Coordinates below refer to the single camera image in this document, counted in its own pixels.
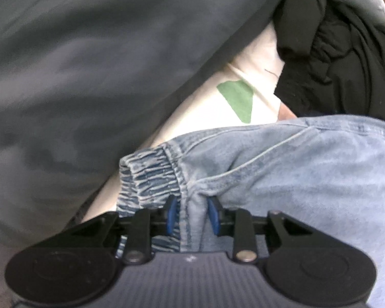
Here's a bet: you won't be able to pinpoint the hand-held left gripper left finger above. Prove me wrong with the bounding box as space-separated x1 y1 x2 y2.
66 195 177 265

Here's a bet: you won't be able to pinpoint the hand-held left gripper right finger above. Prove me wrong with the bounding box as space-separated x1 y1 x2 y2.
207 196 323 264

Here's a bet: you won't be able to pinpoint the light blue jeans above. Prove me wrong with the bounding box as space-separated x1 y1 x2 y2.
115 115 385 308

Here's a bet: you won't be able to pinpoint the bear printed bed sheet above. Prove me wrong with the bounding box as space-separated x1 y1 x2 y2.
80 22 300 224

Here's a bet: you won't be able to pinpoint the black garment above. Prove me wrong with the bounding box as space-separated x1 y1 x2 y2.
272 0 385 120

